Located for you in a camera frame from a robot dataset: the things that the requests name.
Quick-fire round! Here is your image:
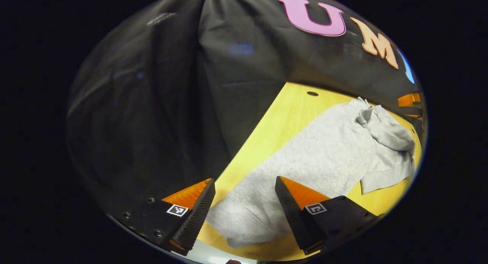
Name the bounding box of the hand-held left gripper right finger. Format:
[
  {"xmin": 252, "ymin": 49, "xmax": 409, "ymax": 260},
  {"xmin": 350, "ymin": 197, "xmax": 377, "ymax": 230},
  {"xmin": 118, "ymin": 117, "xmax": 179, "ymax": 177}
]
[{"xmin": 274, "ymin": 176, "xmax": 382, "ymax": 256}]

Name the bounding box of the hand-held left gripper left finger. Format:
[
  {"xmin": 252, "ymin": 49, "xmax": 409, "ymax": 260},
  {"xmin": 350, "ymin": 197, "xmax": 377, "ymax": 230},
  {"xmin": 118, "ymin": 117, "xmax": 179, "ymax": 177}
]
[{"xmin": 109, "ymin": 178, "xmax": 216, "ymax": 256}]

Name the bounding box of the grey zip-neck sweatshirt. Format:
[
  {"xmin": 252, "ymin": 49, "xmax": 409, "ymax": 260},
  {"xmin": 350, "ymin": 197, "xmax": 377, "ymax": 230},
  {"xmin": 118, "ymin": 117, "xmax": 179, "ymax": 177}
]
[{"xmin": 206, "ymin": 97, "xmax": 417, "ymax": 249}]

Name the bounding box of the black backdrop cloth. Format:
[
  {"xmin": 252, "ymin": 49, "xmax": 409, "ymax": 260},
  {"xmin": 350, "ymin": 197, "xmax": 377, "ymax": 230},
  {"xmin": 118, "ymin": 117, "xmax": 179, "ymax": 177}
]
[{"xmin": 67, "ymin": 0, "xmax": 425, "ymax": 219}]

